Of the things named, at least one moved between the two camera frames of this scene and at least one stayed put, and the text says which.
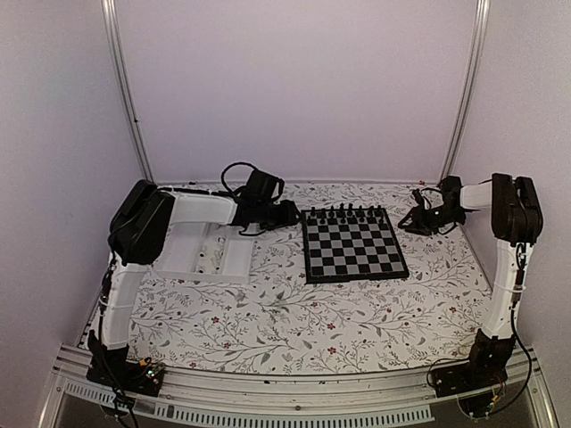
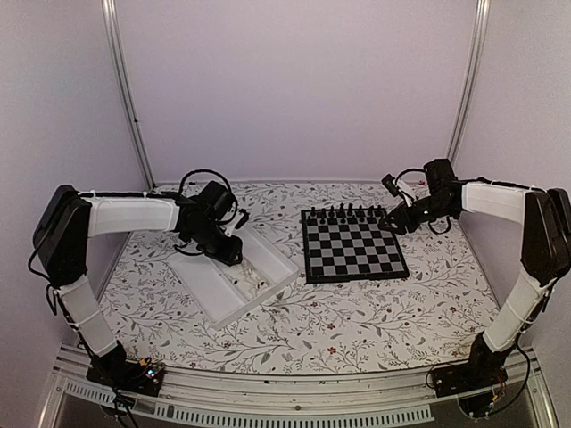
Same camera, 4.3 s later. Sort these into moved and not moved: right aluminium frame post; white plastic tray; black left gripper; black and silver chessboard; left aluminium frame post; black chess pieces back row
Moved: white plastic tray; black left gripper
Not moved: left aluminium frame post; black chess pieces back row; right aluminium frame post; black and silver chessboard
